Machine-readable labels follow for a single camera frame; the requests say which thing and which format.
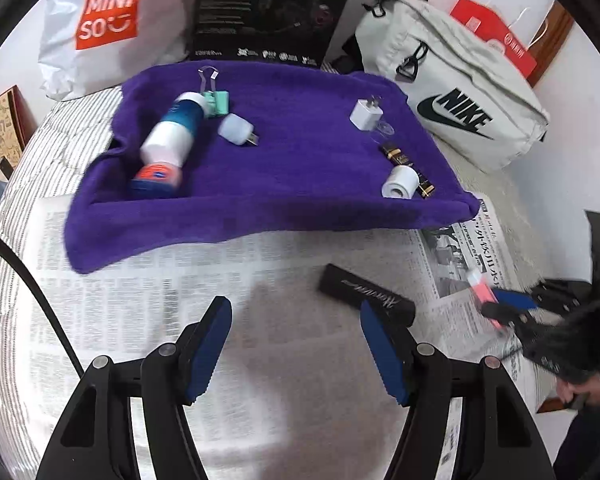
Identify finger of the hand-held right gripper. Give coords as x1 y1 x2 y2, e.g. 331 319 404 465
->
492 282 588 312
481 304 537 330

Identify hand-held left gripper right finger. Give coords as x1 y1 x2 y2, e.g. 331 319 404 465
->
360 301 551 480

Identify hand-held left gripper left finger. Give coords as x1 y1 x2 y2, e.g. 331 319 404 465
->
35 296 233 480

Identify pink tube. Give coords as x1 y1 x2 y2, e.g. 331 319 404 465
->
466 267 508 336

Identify black tube with script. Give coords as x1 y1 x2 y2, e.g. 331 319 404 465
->
318 263 416 331

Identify black and gold tube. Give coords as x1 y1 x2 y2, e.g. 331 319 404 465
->
379 142 437 198

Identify white tape roll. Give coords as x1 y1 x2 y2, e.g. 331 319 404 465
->
381 165 421 200

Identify small orange jar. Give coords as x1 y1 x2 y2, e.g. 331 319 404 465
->
130 162 183 200

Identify white and blue bottle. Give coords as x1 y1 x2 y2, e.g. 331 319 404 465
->
139 91 208 172

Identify person's right forearm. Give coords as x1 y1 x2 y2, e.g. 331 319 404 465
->
552 390 600 480

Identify person's right hand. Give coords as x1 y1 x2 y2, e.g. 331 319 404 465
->
555 377 600 411

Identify newspaper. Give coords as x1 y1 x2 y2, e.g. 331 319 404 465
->
27 195 561 480

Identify purple towel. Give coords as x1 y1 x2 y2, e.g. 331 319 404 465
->
62 60 481 276

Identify white charger plug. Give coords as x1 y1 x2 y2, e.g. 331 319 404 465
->
350 94 385 131

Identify teal binder clip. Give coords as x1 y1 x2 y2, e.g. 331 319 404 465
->
196 66 230 118

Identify grey waist bag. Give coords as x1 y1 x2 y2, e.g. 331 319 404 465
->
341 0 551 172

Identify striped bedsheet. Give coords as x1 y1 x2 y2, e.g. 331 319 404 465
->
0 85 126 396

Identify red paper bag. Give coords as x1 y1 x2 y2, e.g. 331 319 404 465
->
449 0 538 78

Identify wooden headboard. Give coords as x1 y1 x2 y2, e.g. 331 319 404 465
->
527 0 578 88

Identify printed kraft box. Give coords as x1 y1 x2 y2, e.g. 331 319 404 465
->
0 87 36 168

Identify white shopping bag red logo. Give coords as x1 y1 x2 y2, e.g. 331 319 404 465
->
37 0 188 103

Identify black product box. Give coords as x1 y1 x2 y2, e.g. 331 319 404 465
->
187 0 366 68

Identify black cable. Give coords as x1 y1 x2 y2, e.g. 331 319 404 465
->
0 222 83 381

